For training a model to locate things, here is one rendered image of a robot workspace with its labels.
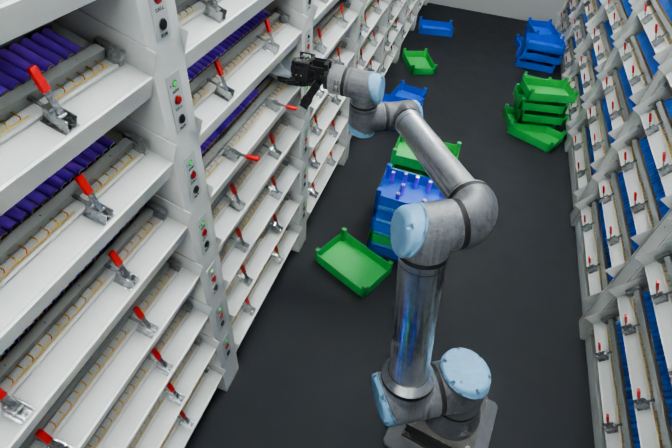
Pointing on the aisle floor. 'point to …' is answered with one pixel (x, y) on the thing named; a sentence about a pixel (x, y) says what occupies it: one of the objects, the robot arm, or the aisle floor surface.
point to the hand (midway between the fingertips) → (271, 71)
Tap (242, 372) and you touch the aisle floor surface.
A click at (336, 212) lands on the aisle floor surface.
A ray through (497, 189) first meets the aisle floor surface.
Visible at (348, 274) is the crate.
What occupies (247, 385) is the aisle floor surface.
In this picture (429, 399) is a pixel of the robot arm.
